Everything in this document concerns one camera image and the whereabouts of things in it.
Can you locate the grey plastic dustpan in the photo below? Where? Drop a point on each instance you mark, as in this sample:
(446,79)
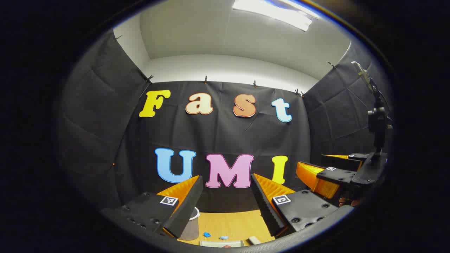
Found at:
(221,243)

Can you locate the small grey broom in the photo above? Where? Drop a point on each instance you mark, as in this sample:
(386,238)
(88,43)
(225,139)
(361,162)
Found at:
(254,240)

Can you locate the wooden desktop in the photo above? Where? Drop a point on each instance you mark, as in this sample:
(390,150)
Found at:
(232,223)

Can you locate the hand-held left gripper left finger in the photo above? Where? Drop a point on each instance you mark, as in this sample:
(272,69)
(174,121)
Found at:
(186,205)

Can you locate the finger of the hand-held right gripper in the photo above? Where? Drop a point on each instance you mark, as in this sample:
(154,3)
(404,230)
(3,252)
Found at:
(342,162)
(337,175)

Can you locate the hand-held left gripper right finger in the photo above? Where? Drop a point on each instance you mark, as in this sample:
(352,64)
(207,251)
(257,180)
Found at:
(263,203)

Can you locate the grey ribbed garbage bin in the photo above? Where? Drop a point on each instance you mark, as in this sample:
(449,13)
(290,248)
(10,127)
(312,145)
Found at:
(191,230)

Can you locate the row of black cloth clips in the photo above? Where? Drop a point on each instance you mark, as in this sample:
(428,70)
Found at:
(205,79)

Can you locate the ceiling light panel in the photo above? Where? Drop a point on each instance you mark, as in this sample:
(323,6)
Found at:
(277,14)

